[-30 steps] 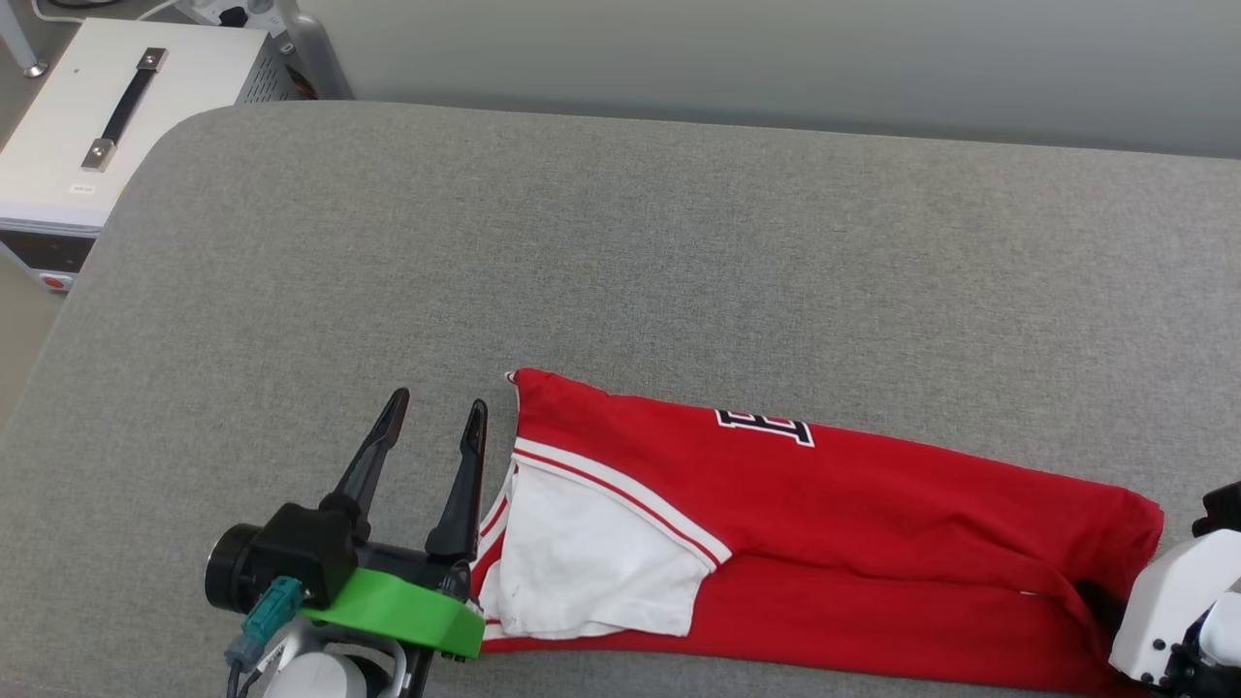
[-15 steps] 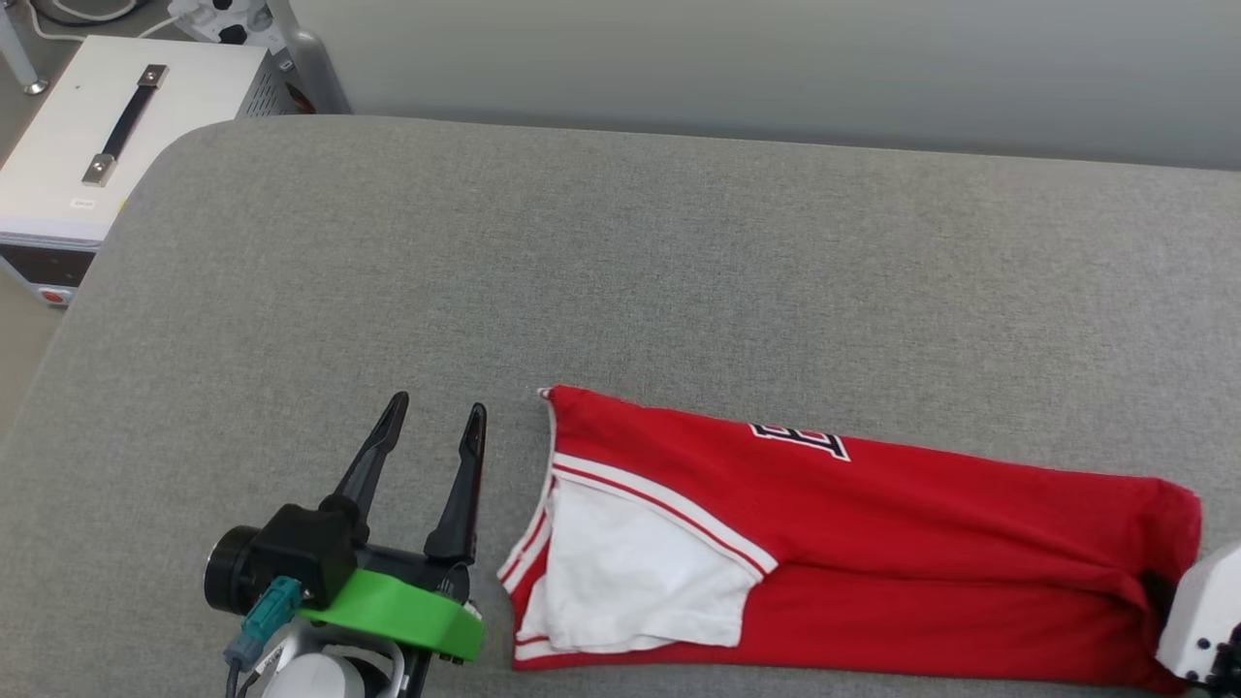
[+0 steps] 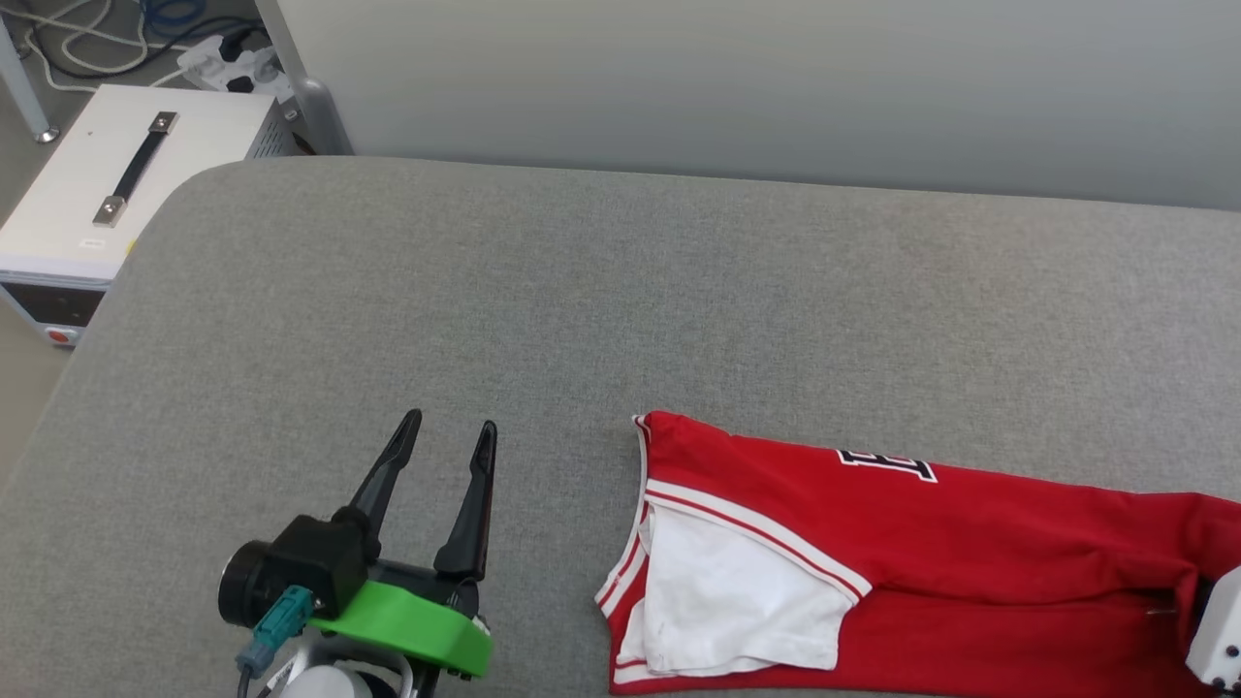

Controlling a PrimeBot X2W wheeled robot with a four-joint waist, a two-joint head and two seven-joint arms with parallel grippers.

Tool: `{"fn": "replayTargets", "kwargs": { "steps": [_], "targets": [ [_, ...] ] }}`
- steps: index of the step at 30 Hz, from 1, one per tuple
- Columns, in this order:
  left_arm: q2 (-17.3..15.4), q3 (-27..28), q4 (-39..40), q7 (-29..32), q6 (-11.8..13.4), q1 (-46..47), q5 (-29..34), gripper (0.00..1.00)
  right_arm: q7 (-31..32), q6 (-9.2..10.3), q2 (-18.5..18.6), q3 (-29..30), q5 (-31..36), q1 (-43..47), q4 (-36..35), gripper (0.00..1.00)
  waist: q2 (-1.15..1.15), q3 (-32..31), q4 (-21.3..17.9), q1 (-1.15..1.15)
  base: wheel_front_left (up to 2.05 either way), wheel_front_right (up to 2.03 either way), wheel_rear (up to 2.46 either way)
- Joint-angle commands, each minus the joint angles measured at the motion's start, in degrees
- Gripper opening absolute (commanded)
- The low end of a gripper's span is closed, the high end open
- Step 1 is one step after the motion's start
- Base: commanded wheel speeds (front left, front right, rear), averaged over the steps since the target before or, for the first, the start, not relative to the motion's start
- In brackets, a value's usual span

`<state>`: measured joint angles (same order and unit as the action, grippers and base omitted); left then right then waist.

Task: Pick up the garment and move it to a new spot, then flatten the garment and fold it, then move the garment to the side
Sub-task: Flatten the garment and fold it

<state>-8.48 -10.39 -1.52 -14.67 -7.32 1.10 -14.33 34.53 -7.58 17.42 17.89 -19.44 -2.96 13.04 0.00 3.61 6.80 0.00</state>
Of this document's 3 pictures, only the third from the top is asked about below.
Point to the red basketball jersey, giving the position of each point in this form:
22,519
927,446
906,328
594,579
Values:
970,523

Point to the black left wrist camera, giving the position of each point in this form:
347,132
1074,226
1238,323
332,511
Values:
310,562

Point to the white power strip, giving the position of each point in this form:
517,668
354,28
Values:
218,63

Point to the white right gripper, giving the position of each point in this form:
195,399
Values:
1222,630

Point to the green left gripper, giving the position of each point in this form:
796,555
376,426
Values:
407,625

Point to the white power supply box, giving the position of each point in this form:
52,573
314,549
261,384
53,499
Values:
194,145

